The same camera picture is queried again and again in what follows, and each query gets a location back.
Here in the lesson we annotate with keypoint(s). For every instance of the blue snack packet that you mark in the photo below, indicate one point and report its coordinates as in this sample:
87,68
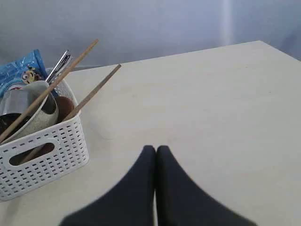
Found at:
16,74

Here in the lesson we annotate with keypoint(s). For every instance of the white perforated plastic basket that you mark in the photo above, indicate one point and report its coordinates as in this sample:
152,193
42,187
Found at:
63,150

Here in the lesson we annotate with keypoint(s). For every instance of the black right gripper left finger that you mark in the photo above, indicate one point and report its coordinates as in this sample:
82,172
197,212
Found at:
128,203

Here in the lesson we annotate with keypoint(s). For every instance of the grey ceramic bowl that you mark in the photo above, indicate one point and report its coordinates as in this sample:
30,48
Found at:
45,115

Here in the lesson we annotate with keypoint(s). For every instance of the dark red wooden spoon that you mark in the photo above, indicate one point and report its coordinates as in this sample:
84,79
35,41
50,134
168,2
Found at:
65,106

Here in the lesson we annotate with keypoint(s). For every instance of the stainless steel cup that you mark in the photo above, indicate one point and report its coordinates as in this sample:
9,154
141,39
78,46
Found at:
15,101

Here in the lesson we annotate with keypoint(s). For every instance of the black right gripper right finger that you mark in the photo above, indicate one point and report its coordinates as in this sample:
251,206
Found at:
181,202

